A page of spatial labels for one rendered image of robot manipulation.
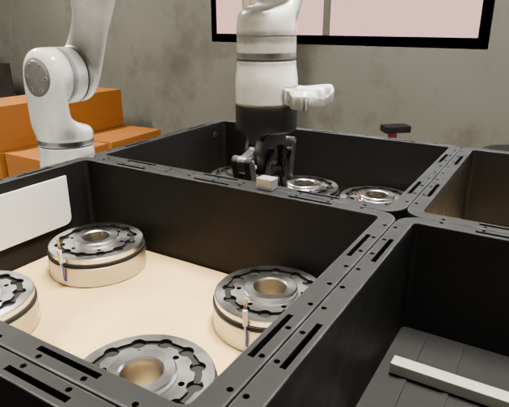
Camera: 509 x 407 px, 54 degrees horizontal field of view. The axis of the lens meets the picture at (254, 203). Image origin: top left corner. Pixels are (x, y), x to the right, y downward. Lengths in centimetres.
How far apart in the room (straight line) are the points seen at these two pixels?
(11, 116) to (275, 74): 277
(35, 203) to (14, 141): 268
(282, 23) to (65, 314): 38
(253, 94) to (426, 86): 218
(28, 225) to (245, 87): 29
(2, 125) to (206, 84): 127
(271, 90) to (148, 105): 335
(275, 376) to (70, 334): 27
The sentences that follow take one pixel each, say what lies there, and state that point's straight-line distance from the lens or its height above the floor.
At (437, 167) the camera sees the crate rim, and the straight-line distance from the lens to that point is 62.
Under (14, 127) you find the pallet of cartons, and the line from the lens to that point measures 329.
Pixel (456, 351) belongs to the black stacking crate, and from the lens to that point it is 47.
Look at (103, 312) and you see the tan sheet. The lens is 51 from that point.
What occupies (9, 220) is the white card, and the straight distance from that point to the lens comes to 60.
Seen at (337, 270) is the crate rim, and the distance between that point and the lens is 35.
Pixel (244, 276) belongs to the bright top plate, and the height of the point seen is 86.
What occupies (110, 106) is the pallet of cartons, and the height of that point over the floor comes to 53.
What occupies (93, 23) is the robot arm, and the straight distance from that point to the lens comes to 88.
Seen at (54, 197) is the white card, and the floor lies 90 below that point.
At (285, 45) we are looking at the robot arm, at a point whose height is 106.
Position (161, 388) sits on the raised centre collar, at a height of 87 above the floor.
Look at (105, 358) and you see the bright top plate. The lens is 40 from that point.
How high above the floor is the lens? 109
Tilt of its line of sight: 20 degrees down
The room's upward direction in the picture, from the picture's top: straight up
